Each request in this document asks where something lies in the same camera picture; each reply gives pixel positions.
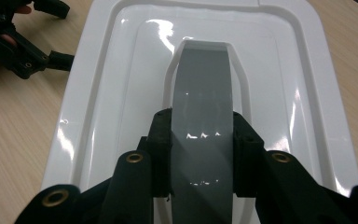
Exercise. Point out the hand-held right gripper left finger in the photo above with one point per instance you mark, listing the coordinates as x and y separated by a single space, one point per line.
130 186

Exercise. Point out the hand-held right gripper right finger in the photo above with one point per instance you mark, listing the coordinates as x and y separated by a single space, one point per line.
286 193

